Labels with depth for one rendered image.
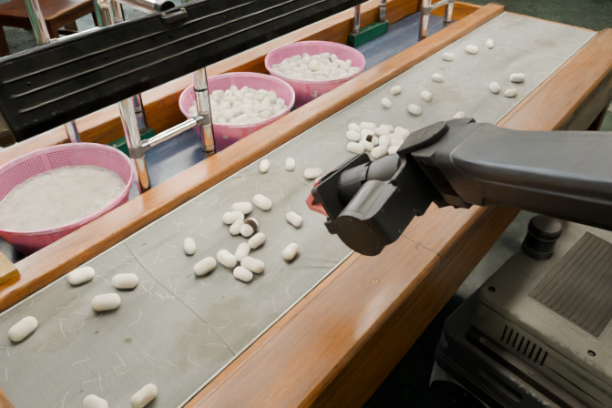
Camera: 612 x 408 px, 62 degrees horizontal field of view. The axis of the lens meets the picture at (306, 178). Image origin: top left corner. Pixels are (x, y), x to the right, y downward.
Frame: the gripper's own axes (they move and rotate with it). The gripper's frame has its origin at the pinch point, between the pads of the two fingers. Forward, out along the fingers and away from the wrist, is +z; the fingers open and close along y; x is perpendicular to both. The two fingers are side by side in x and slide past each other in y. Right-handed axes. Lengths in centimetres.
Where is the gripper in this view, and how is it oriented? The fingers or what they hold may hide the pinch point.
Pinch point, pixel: (311, 203)
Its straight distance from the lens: 71.3
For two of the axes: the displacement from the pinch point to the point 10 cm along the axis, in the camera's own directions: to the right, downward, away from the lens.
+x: 4.9, 8.6, 1.3
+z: -5.7, 2.1, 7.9
